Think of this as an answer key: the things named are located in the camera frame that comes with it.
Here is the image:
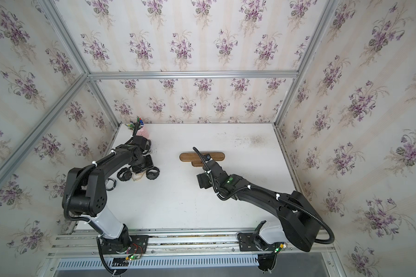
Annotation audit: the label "black digital watch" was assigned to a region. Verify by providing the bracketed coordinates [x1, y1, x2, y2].
[117, 167, 133, 182]
[146, 166, 160, 180]

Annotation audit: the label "brown wooden watch stand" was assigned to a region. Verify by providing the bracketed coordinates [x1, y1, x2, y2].
[179, 151, 226, 167]

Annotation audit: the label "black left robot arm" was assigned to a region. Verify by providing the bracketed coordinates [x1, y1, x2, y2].
[62, 135, 153, 245]

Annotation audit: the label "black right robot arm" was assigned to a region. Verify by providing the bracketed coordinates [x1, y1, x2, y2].
[193, 147, 335, 252]

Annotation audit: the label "thin black band watch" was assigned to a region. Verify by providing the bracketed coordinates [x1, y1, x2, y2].
[105, 178, 117, 192]

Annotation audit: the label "pink pen cup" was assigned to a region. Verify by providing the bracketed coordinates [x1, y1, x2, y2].
[136, 127, 149, 139]

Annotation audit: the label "pens in cup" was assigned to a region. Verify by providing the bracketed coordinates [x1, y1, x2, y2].
[126, 117, 144, 130]

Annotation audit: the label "beige strap watch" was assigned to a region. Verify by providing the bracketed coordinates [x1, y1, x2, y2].
[131, 172, 145, 182]

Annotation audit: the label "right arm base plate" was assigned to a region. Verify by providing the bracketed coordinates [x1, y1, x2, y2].
[237, 233, 287, 252]

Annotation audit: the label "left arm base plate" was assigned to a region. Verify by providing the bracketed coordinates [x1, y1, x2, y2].
[99, 235, 150, 255]

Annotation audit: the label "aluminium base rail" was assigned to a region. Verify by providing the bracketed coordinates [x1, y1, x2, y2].
[46, 226, 337, 259]

